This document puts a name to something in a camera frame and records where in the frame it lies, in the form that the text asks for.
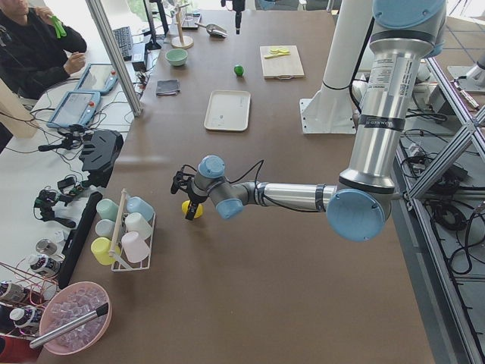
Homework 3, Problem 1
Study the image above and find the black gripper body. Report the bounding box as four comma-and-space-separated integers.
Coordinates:
232, 0, 246, 11
171, 164, 207, 206

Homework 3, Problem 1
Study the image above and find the yellow whole lemon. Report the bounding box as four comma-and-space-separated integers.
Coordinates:
181, 200, 204, 221

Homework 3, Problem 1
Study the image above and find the green lime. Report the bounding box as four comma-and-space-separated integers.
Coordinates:
233, 64, 245, 77

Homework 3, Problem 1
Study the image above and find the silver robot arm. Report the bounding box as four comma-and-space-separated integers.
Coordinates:
171, 1, 446, 242

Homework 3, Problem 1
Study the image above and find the cream rectangular tray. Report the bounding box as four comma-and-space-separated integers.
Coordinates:
204, 90, 251, 132

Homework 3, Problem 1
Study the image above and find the metal scoop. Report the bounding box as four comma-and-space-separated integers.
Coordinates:
196, 22, 227, 38

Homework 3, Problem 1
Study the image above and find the light blue plastic cup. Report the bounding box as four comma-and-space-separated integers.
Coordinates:
126, 196, 155, 222

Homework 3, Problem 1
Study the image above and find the yellow plastic knife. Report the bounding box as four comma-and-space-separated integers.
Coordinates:
264, 52, 290, 59

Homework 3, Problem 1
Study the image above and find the white plastic cup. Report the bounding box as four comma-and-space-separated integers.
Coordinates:
125, 212, 152, 240

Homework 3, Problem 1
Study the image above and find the wooden mug tree stand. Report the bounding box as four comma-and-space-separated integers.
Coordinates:
171, 1, 193, 49

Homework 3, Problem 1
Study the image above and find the wooden cutting board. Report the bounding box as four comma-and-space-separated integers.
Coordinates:
259, 45, 305, 80

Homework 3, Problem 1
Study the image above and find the pink plastic cup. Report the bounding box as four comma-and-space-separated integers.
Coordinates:
121, 231, 150, 263

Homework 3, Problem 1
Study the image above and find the mint green bowl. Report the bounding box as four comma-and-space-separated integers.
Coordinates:
164, 49, 188, 67

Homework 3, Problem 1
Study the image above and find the mint plastic cup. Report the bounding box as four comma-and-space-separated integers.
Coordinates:
96, 199, 119, 221

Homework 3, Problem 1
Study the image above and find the black plastic cover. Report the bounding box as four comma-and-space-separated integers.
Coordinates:
79, 130, 124, 187

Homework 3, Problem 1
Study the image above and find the grey folded cloth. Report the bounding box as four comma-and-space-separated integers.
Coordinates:
155, 79, 180, 96

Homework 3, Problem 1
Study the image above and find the yellow plastic cup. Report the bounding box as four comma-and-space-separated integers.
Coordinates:
90, 237, 115, 265

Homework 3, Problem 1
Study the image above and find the black keyboard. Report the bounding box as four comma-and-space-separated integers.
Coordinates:
112, 27, 133, 61

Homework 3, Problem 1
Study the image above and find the blue teach pendant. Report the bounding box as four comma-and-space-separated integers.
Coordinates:
75, 63, 118, 96
46, 90, 101, 129

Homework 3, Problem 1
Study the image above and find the white pillar with base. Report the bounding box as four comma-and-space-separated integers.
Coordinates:
300, 0, 372, 134

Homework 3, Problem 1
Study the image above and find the pink bowl of ice cubes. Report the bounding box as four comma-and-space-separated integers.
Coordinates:
39, 281, 112, 356

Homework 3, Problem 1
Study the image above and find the person in black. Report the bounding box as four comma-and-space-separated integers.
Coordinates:
1, 1, 87, 99

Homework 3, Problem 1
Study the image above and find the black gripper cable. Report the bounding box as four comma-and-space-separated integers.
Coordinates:
180, 159, 266, 190

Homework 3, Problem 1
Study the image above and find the aluminium frame post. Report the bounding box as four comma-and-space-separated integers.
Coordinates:
86, 0, 142, 117

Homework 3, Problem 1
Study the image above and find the white wire cup rack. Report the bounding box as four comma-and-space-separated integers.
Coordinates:
108, 189, 156, 271

